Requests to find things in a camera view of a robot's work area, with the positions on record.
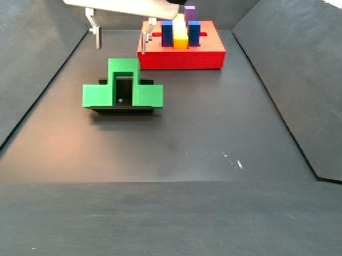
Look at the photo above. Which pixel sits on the red base board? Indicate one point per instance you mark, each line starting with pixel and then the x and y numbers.
pixel 206 56

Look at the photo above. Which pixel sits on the black angle fixture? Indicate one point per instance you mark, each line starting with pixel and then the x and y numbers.
pixel 124 108

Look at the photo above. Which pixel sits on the green bridge-shaped object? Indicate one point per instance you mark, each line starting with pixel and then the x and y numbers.
pixel 147 93

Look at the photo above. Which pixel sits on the yellow long bar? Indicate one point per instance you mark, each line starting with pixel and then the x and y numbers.
pixel 179 33

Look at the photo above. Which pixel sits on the blue block right rear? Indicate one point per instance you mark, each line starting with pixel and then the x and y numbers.
pixel 167 34

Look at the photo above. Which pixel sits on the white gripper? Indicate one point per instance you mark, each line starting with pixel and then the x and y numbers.
pixel 150 8

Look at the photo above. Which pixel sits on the blue block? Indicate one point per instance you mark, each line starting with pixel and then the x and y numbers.
pixel 194 33
pixel 167 34

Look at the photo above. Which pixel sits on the purple block left front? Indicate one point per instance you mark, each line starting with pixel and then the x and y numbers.
pixel 190 12

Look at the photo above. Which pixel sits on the blue block left rear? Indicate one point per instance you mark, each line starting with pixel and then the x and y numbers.
pixel 194 33

